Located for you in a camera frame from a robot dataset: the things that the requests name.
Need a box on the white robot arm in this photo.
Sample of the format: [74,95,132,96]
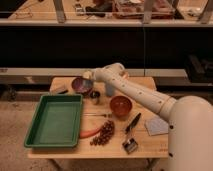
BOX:
[83,63,213,171]

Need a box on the purple bowl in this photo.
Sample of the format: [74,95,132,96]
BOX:
[71,77,93,95]

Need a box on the brown wooden bowl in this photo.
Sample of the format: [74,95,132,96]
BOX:
[110,96,132,117]

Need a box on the grey sponge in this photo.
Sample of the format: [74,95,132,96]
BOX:
[145,116,168,136]

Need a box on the small metal cup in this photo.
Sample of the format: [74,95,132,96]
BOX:
[90,91,100,105]

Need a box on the grey block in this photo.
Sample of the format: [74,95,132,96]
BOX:
[50,85,68,94]

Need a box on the green plastic tray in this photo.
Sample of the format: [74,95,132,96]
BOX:
[24,94,83,148]

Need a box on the orange carrot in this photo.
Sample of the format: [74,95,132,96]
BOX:
[79,127,101,139]

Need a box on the bunch of dark grapes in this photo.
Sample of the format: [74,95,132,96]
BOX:
[90,120,115,145]

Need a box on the small black metal clip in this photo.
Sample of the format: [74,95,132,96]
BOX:
[122,138,138,154]

